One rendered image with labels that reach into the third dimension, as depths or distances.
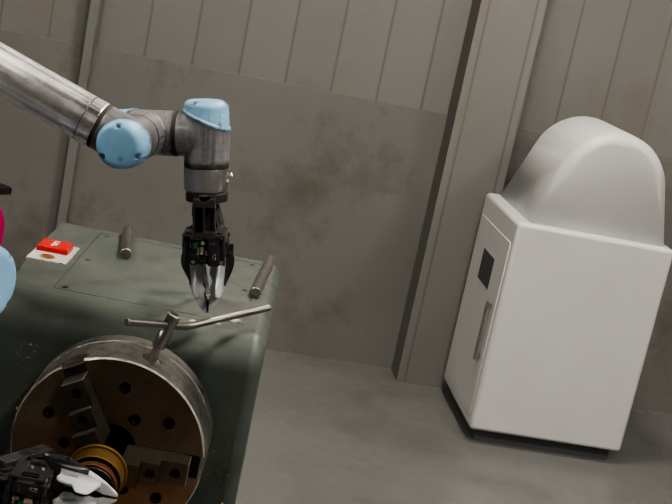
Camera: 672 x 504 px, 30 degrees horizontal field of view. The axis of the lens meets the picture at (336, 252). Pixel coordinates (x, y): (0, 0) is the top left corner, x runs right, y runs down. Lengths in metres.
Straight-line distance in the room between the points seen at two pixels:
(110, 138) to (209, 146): 0.19
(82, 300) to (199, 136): 0.38
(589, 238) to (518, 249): 0.31
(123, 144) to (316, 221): 4.12
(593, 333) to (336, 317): 1.35
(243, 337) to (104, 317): 0.24
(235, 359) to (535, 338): 3.37
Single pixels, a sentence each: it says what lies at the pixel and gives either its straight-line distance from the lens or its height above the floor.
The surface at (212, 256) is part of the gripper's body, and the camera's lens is 2.06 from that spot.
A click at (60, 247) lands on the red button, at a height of 1.27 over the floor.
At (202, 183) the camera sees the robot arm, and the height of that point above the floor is 1.52.
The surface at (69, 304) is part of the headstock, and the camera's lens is 2.20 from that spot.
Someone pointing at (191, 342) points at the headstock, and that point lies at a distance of 2.16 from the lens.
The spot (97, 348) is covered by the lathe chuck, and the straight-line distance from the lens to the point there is 2.07.
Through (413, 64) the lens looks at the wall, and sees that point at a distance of 5.94.
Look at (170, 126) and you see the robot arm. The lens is 2.05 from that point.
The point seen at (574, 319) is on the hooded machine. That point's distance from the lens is 5.44.
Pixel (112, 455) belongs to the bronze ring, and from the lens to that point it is 1.97.
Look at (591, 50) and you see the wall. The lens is 6.13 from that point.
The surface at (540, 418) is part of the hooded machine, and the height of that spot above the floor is 0.16.
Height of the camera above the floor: 1.92
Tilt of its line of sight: 13 degrees down
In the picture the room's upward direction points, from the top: 12 degrees clockwise
